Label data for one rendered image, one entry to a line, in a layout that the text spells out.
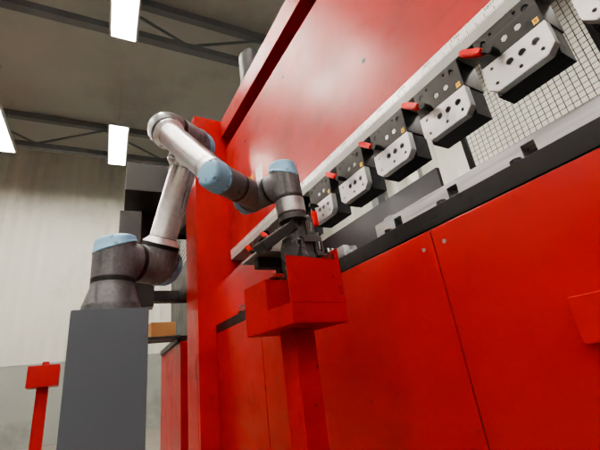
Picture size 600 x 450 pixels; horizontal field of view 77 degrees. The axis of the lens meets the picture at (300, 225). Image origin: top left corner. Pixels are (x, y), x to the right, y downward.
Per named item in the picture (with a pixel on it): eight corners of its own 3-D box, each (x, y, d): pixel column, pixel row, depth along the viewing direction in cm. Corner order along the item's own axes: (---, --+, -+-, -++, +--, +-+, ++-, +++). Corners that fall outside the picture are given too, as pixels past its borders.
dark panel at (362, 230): (317, 314, 240) (308, 250, 256) (320, 314, 241) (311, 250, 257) (463, 262, 151) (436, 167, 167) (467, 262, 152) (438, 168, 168)
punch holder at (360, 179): (342, 205, 134) (334, 165, 140) (361, 208, 138) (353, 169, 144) (368, 186, 122) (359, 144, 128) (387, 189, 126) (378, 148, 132)
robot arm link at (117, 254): (79, 282, 105) (84, 237, 110) (124, 287, 116) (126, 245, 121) (105, 271, 99) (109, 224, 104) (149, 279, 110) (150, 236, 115)
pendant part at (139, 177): (118, 311, 250) (125, 197, 281) (158, 309, 261) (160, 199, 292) (119, 293, 208) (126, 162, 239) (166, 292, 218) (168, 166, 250)
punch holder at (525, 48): (491, 96, 86) (470, 43, 92) (512, 105, 91) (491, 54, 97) (558, 47, 74) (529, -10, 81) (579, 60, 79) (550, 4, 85)
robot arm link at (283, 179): (276, 175, 106) (301, 162, 102) (283, 211, 102) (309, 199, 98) (259, 166, 99) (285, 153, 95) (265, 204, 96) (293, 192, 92)
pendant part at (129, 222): (116, 287, 248) (119, 237, 261) (136, 287, 253) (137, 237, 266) (116, 268, 210) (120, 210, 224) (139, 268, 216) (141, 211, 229)
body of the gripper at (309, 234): (326, 257, 92) (316, 212, 96) (298, 257, 87) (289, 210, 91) (307, 266, 97) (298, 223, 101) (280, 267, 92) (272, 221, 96)
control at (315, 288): (246, 337, 92) (242, 267, 99) (298, 335, 102) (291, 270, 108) (293, 323, 78) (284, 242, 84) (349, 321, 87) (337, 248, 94)
